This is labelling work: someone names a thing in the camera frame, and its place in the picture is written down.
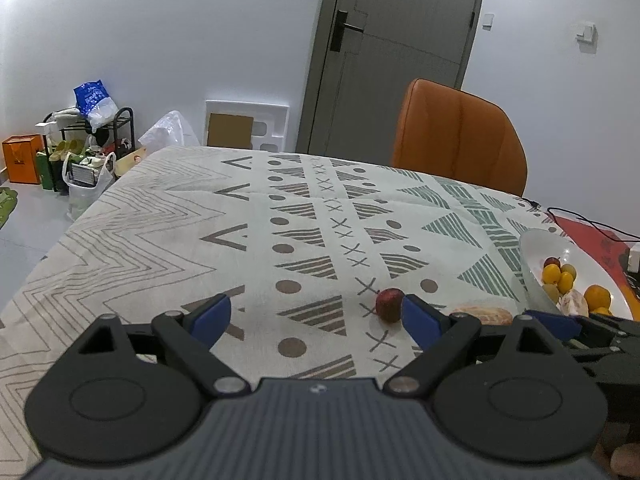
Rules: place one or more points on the dark red passion fruit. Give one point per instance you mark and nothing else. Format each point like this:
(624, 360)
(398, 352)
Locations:
(552, 260)

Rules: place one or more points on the large pomelo segment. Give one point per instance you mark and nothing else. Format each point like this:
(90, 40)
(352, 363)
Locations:
(573, 304)

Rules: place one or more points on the person's right hand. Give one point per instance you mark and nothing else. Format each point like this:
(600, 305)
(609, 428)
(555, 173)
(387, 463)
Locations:
(618, 450)

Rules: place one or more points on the green floor mat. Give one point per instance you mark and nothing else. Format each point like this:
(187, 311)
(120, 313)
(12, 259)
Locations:
(8, 202)

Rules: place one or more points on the large orange front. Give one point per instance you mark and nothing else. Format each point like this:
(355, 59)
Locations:
(601, 311)

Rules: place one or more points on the patterned white tablecloth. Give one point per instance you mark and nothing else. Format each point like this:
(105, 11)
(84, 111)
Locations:
(301, 245)

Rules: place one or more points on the orange paper bag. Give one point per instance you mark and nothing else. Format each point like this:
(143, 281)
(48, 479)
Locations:
(19, 154)

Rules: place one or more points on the small yellow kumquat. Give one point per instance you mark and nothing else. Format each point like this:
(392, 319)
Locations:
(565, 283)
(551, 274)

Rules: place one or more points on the black door handle lock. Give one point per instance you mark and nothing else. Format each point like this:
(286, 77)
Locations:
(340, 26)

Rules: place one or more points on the black metal rack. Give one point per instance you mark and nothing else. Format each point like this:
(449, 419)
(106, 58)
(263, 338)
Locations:
(67, 130)

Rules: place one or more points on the large orange back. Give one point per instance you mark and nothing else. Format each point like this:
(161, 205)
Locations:
(597, 298)

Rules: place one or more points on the green box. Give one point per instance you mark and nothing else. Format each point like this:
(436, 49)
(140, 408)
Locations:
(44, 171)

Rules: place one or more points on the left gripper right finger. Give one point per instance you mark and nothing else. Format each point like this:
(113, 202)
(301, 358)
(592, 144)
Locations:
(447, 343)

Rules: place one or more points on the white power adapter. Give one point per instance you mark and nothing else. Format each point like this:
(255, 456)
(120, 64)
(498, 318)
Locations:
(633, 259)

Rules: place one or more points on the blue white bag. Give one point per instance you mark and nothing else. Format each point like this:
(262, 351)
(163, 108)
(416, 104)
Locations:
(95, 104)

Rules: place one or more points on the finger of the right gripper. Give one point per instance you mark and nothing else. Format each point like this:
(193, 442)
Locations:
(562, 327)

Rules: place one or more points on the white bag with box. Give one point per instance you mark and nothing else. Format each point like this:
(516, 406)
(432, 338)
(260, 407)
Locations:
(86, 181)

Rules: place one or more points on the brown longan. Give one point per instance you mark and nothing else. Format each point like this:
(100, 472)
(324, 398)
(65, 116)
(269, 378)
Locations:
(552, 292)
(568, 268)

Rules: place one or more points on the small white wall switch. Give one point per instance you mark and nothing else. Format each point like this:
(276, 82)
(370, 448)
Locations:
(488, 21)

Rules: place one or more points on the orange leather chair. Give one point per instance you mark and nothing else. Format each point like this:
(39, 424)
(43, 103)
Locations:
(450, 133)

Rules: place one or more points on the white foam packaging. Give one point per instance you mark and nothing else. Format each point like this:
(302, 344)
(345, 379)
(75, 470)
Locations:
(238, 124)

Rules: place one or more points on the white plastic bag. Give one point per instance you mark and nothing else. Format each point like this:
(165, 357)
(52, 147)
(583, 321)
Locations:
(170, 130)

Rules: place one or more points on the red orange cartoon mat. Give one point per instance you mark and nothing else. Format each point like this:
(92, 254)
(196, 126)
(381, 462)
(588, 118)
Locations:
(607, 250)

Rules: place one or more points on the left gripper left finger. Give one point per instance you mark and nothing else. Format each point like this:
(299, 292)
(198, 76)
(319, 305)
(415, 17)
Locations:
(187, 342)

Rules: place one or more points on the small pomelo segment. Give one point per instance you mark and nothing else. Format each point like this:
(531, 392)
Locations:
(488, 315)

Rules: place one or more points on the large orange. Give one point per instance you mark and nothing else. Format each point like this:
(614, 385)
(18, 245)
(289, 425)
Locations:
(597, 298)
(601, 311)

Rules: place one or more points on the grey door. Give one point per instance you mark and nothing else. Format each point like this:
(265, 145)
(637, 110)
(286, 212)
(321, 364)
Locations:
(353, 97)

